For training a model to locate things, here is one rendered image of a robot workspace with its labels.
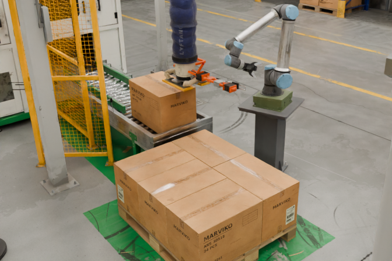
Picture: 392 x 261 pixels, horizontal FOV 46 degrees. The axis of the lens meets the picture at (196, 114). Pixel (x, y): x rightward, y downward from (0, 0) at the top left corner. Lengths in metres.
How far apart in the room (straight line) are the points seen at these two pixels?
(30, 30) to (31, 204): 1.62
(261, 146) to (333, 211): 0.93
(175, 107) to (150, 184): 0.94
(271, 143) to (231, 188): 1.14
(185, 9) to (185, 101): 0.94
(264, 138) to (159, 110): 1.09
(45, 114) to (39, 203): 0.85
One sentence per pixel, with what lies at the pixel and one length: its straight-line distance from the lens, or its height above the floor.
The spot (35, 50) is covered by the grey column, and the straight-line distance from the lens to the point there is 4.27.
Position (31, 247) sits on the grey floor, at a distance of 4.17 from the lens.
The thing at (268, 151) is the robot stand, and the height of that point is 0.28.
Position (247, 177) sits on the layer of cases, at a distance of 3.72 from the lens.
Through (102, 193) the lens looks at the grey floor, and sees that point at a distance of 4.63.
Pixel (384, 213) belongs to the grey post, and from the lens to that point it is 0.48.
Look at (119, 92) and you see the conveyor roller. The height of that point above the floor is 0.55.
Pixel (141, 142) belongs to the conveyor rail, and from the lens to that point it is 4.47.
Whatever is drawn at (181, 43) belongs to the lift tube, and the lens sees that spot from 3.95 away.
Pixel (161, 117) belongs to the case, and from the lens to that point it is 4.27.
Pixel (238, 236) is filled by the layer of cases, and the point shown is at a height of 0.33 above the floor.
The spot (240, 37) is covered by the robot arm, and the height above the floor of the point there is 1.45.
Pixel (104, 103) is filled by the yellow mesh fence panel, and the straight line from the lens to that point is 4.76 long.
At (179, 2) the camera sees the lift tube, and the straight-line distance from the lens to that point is 3.86.
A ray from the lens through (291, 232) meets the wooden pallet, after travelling 3.96.
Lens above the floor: 2.54
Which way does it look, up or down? 25 degrees down
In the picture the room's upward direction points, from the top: 2 degrees counter-clockwise
